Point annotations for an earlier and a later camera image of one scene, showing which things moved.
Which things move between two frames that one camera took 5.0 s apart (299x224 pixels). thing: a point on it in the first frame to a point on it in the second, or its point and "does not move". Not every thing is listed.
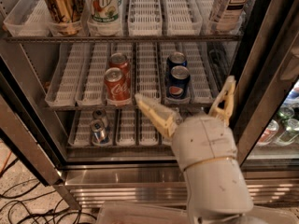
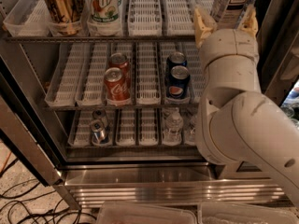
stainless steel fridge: (73, 58) does not move
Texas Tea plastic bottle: (231, 9) does not move
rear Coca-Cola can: (121, 61) does not move
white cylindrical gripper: (204, 140) to (228, 45)
